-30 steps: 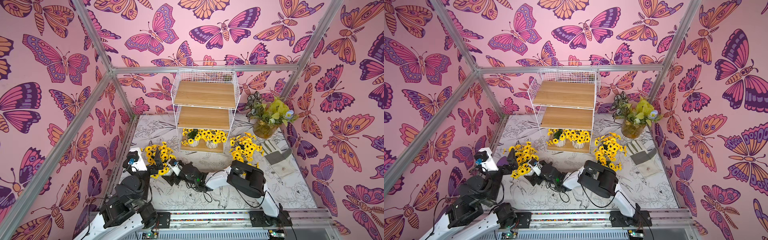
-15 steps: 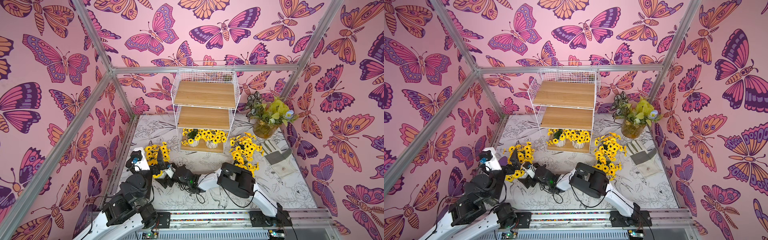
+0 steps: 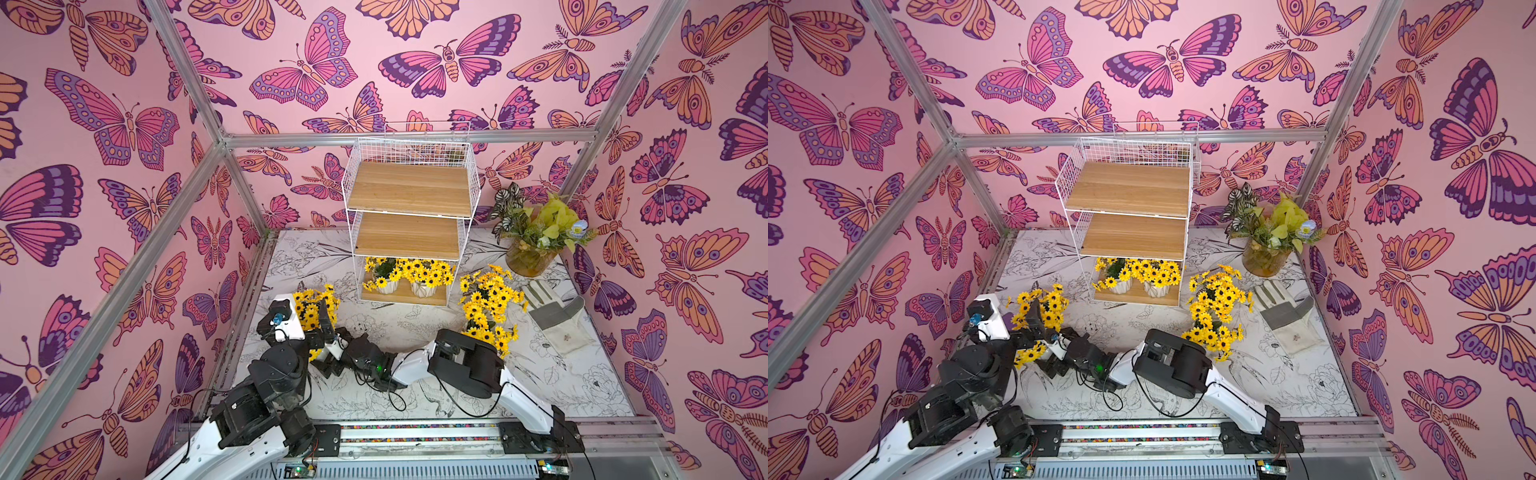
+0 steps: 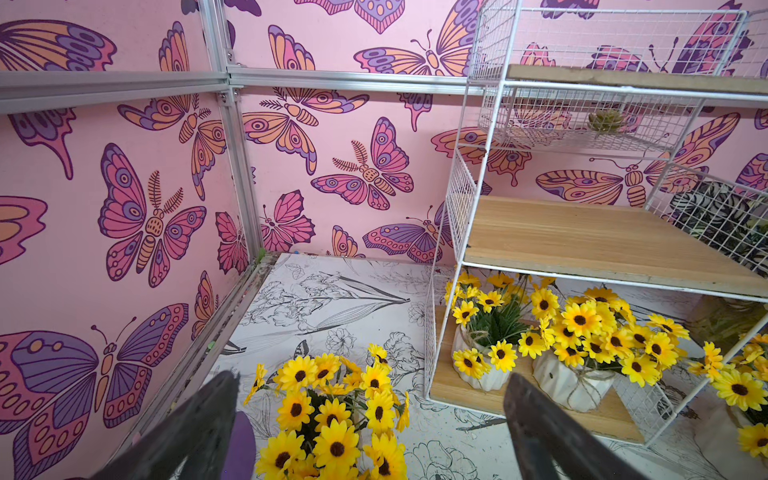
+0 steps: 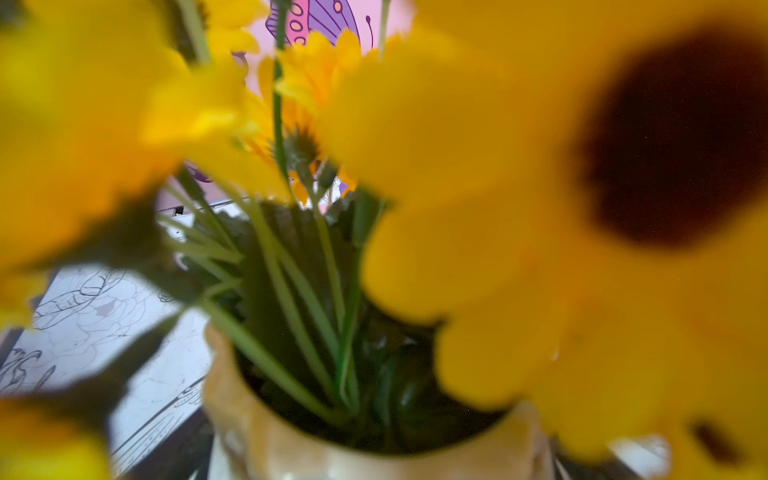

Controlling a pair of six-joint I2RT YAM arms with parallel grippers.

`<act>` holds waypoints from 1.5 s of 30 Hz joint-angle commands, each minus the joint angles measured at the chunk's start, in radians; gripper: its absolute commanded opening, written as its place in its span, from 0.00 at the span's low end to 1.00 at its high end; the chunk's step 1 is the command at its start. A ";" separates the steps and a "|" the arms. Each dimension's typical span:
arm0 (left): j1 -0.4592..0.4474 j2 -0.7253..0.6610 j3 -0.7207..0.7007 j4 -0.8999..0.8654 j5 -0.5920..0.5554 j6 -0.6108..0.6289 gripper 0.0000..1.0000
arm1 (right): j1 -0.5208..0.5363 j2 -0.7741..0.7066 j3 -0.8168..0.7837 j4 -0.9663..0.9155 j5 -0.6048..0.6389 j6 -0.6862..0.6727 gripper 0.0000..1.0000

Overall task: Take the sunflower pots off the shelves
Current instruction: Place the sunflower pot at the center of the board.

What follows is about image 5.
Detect sunflower pot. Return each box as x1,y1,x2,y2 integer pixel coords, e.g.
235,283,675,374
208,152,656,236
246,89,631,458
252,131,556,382
1,1,767,479

